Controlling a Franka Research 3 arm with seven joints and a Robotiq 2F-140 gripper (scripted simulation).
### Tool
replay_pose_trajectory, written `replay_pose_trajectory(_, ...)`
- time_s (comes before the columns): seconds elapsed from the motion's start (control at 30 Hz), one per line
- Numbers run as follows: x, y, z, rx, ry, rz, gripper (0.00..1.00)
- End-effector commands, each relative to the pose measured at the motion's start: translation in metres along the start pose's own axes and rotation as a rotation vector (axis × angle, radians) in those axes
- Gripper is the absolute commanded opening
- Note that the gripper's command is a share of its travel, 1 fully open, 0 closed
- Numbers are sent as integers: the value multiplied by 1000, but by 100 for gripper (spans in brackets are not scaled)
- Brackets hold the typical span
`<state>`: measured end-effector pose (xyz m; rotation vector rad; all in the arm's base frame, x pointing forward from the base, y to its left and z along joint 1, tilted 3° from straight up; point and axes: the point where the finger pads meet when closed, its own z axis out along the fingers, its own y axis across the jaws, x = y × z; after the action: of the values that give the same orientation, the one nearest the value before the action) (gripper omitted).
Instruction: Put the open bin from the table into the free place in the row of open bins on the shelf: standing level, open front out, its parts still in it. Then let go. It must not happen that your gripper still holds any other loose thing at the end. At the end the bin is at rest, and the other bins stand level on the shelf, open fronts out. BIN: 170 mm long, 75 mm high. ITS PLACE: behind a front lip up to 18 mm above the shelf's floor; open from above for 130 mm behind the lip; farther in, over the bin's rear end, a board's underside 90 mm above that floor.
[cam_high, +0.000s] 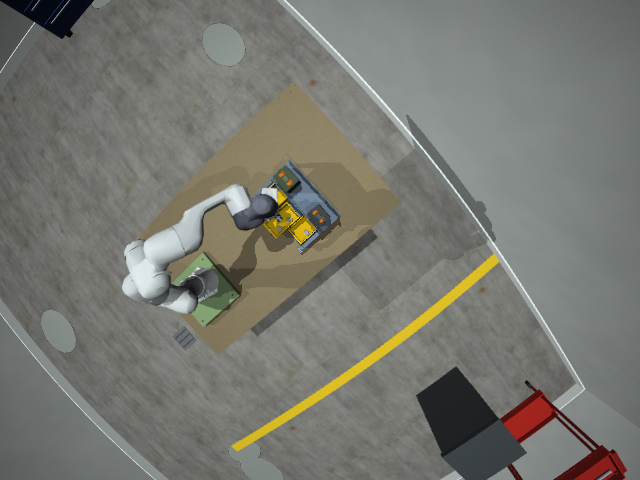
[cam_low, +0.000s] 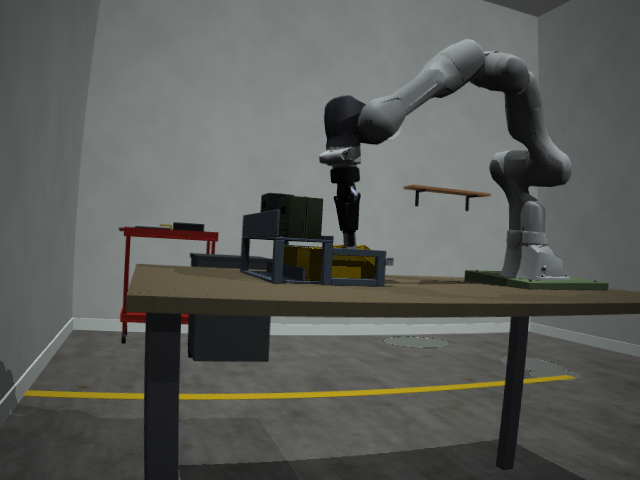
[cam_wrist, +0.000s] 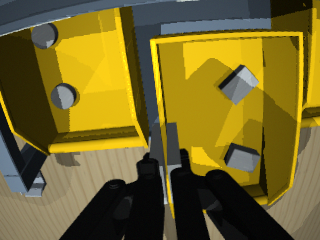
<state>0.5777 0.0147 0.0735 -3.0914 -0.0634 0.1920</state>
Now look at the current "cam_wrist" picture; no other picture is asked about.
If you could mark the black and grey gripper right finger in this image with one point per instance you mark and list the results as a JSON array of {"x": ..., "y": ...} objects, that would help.
[{"x": 243, "y": 218}]

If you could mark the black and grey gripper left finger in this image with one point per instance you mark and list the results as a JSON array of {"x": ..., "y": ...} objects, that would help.
[{"x": 146, "y": 215}]

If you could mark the grey metal block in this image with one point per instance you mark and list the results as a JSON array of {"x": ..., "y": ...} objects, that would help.
[
  {"x": 241, "y": 158},
  {"x": 238, "y": 84}
]

